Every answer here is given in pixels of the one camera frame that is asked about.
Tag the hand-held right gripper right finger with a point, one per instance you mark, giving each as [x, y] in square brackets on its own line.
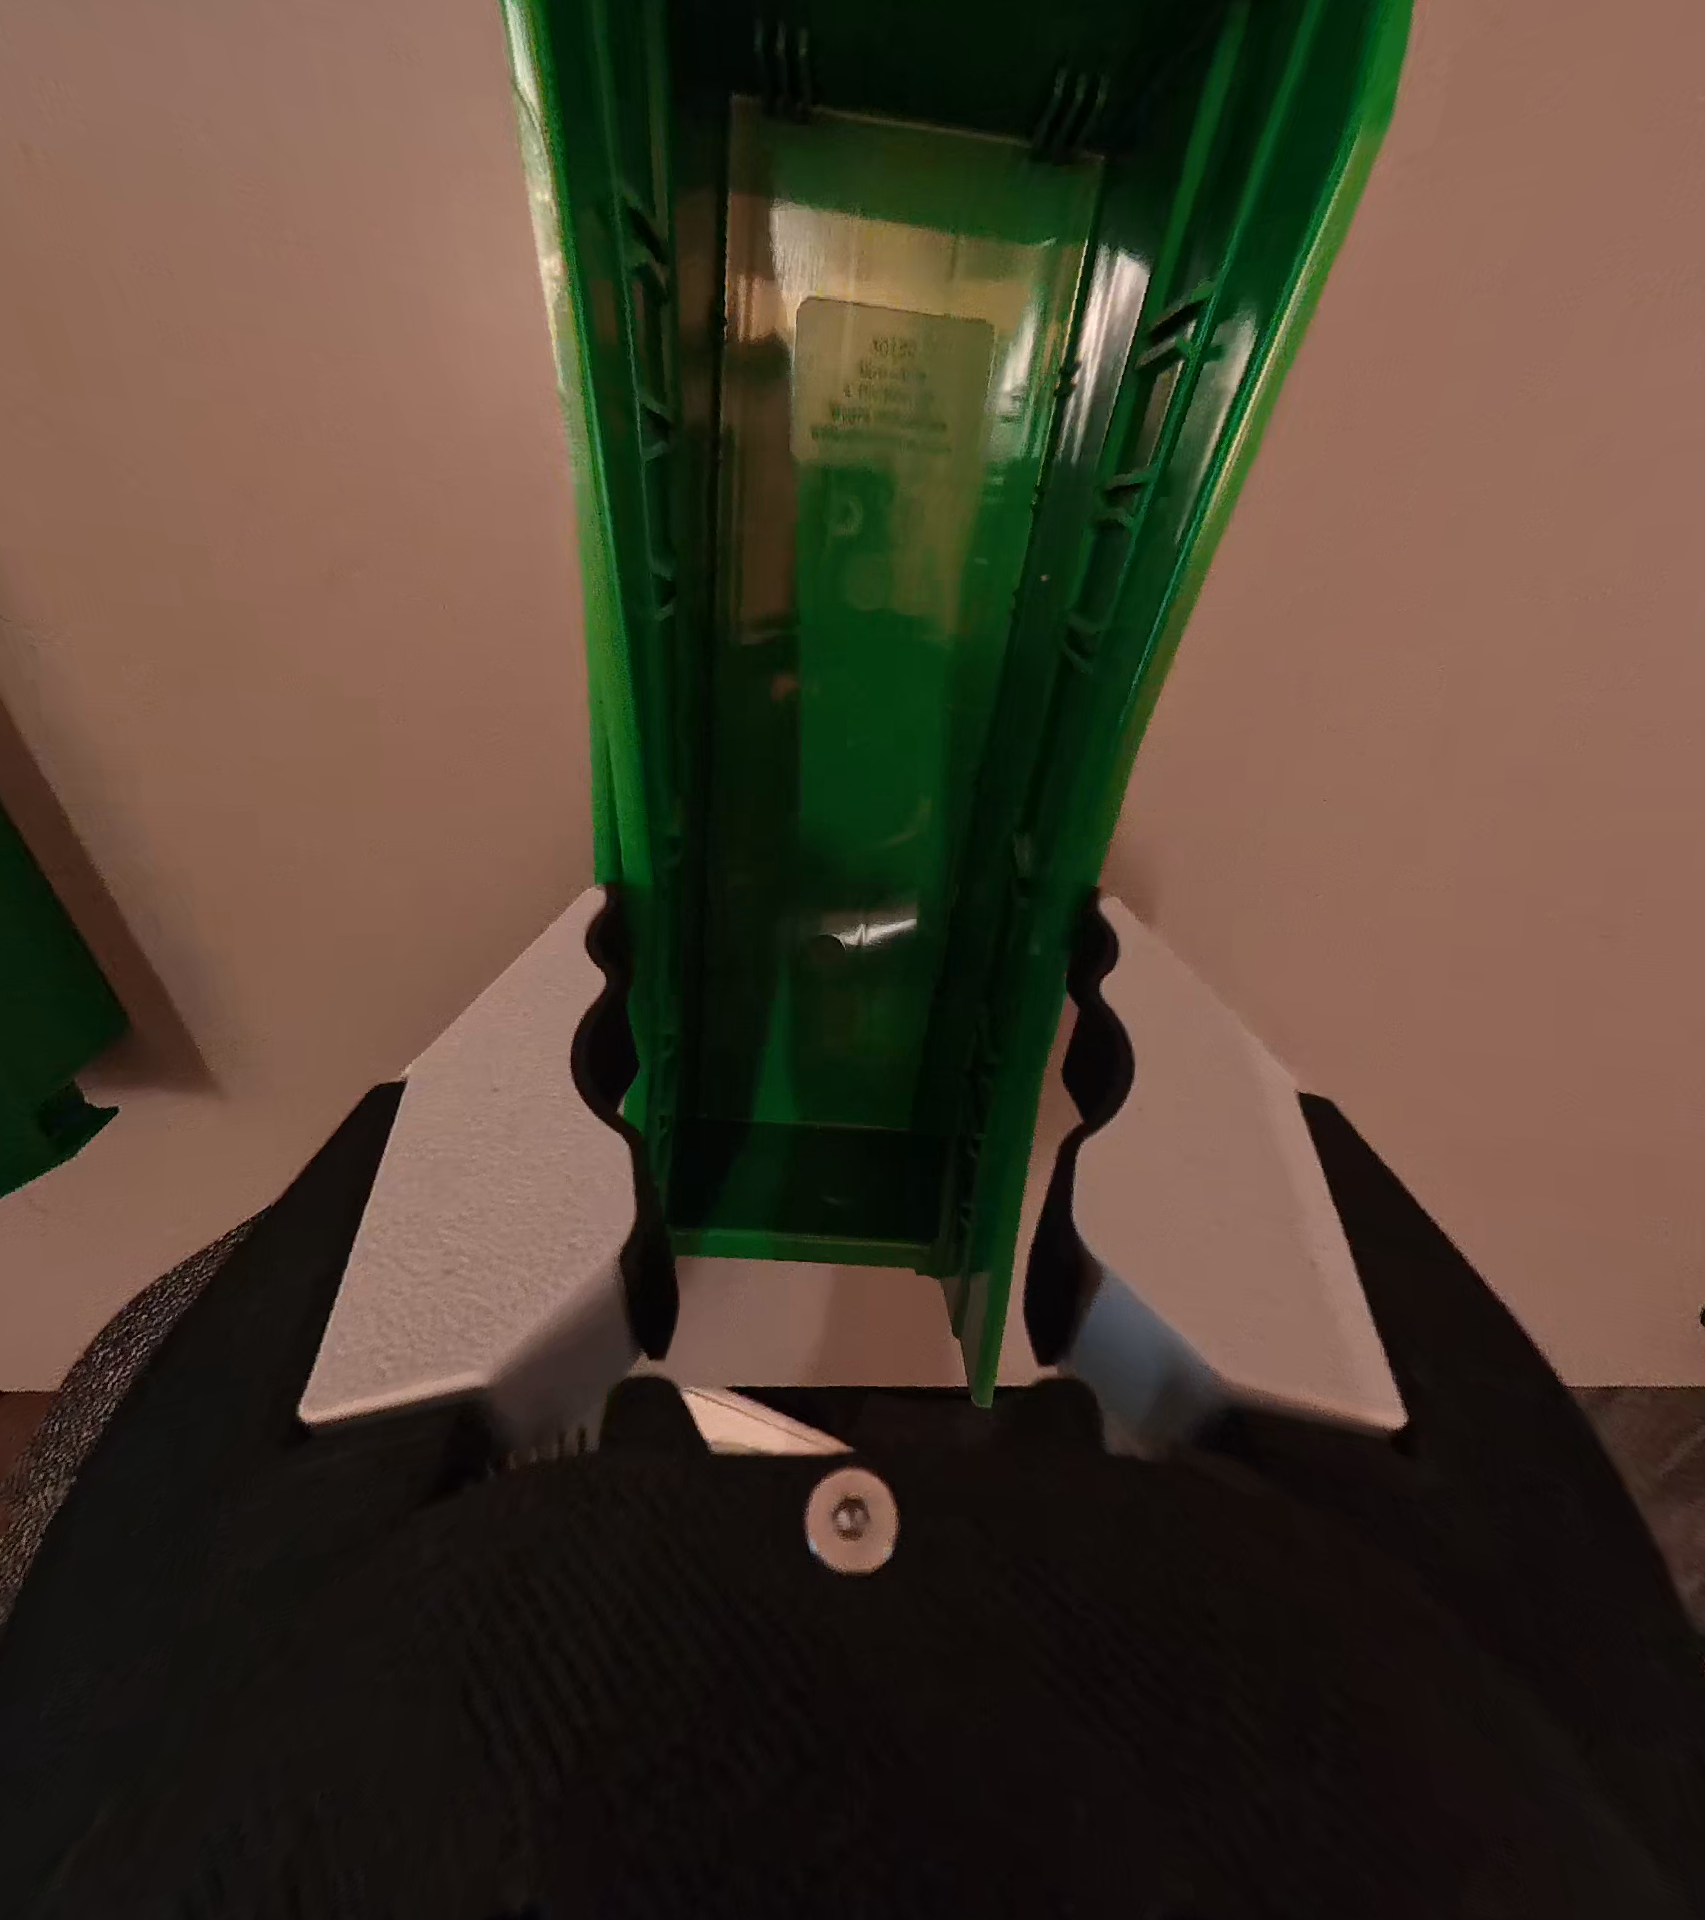
[1227, 1201]

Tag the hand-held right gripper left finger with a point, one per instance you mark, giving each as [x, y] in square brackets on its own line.
[462, 1201]

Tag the grey desk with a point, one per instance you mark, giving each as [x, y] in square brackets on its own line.
[267, 450]

